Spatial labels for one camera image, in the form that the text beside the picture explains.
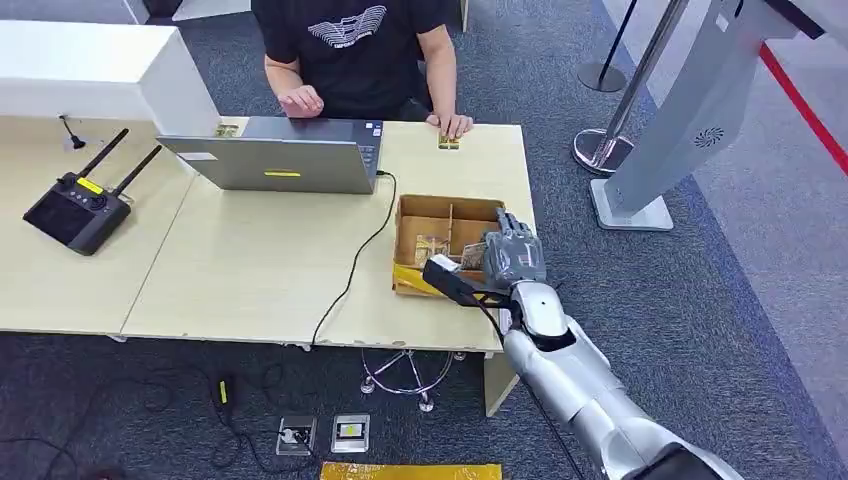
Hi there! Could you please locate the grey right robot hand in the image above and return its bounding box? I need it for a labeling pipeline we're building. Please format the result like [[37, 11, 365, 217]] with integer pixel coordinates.
[[482, 208, 549, 293]]

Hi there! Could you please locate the person's left hand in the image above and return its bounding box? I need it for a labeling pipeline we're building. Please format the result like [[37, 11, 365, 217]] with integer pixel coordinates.
[[425, 112, 475, 140]]

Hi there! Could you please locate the person's right hand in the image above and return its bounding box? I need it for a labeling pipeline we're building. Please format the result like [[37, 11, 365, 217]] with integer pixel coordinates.
[[278, 84, 326, 119]]

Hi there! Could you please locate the grey laptop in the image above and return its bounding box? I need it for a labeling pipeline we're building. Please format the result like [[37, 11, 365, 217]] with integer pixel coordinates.
[[156, 116, 385, 196]]

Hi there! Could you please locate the person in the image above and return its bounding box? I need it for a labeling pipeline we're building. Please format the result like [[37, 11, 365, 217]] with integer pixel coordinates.
[[250, 0, 475, 140]]

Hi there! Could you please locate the upright card stack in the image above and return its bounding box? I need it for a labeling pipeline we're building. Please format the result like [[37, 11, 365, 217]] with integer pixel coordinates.
[[415, 233, 452, 266]]

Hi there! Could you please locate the wooden compartment box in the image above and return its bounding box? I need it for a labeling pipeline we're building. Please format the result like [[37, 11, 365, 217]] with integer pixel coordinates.
[[392, 193, 508, 297]]

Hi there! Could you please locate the yellow tape on box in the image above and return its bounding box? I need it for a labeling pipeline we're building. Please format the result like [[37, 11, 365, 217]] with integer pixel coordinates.
[[392, 263, 458, 297]]

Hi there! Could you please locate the white furniture piece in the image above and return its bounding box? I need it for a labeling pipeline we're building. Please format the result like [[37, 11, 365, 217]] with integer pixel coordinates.
[[172, 0, 253, 21]]

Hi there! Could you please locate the pale desk side panel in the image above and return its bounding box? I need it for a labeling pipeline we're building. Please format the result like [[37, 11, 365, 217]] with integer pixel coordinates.
[[483, 351, 521, 417]]

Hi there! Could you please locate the chrome chair base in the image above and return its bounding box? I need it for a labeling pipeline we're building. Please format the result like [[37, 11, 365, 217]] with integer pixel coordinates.
[[359, 349, 467, 413]]

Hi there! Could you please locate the grey kiosk stand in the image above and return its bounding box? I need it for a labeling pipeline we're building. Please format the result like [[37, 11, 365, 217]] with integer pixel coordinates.
[[589, 0, 826, 232]]

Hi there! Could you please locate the white partition block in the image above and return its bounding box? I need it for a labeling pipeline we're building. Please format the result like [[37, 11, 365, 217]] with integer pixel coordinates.
[[0, 19, 222, 137]]

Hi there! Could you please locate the small black desk microphone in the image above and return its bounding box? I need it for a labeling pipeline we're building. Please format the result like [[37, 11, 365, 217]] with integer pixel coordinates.
[[58, 114, 87, 150]]

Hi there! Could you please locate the yellow tape strip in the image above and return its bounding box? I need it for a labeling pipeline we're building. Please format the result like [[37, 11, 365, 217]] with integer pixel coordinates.
[[319, 462, 503, 480]]

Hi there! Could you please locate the floor socket with closed lid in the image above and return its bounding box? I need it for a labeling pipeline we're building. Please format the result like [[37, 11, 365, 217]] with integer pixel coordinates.
[[330, 413, 371, 454]]

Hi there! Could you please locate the black remote controller with antennas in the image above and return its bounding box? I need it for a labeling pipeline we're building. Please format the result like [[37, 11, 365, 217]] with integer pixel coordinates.
[[23, 128, 164, 257]]

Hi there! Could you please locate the floor socket with plug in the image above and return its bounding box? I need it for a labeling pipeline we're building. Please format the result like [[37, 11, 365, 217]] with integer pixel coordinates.
[[276, 415, 318, 457]]

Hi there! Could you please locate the red barrier belt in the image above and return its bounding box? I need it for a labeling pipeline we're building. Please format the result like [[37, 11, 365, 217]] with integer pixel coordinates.
[[758, 42, 848, 177]]

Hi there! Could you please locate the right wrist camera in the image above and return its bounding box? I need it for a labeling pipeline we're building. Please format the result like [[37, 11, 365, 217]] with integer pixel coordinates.
[[421, 254, 515, 309]]

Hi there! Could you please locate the chrome stanchion post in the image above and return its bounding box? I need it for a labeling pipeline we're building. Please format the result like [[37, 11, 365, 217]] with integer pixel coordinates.
[[572, 0, 687, 178]]

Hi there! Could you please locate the black stanchion post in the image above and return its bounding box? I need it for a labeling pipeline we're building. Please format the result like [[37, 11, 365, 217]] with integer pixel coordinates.
[[577, 0, 637, 93]]

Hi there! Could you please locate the black laptop power cable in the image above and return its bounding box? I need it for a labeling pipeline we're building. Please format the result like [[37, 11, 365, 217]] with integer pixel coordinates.
[[309, 170, 399, 350]]

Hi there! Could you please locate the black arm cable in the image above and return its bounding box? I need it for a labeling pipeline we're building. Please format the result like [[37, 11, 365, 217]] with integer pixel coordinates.
[[473, 294, 588, 480]]

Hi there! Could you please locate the black floor cable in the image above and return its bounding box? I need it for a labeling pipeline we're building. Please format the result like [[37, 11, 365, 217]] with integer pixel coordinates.
[[0, 367, 321, 478]]

